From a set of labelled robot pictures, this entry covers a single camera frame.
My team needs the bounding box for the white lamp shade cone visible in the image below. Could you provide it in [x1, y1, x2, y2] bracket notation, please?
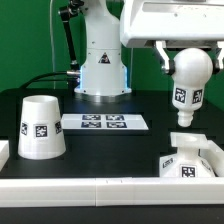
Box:
[18, 95, 66, 160]

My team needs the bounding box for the white right wall rail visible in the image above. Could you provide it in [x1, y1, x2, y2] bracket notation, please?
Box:
[200, 140, 224, 177]

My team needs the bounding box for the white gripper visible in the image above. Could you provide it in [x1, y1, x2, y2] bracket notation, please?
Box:
[120, 0, 224, 75]

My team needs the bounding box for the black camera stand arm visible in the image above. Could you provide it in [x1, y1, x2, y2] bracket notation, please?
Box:
[58, 0, 84, 70]

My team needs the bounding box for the white lamp bulb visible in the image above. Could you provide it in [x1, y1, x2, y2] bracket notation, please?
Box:
[172, 48, 213, 127]

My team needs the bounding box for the white front wall rail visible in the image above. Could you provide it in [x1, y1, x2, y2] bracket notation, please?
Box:
[0, 177, 224, 207]

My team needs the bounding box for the white wall rail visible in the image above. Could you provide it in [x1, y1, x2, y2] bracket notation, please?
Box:
[0, 140, 9, 171]
[200, 140, 224, 177]
[0, 177, 224, 207]

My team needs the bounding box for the black cable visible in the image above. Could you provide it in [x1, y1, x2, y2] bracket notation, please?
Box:
[19, 69, 82, 90]

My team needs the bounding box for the white lamp base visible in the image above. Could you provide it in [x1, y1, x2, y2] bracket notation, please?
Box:
[159, 132, 215, 178]

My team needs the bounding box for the white marker tag plate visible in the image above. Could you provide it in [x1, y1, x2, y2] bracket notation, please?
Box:
[62, 114, 148, 130]

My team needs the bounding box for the white left wall rail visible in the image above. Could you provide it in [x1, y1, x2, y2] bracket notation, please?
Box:
[0, 140, 9, 171]

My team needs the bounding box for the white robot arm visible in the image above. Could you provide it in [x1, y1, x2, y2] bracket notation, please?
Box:
[75, 0, 224, 100]

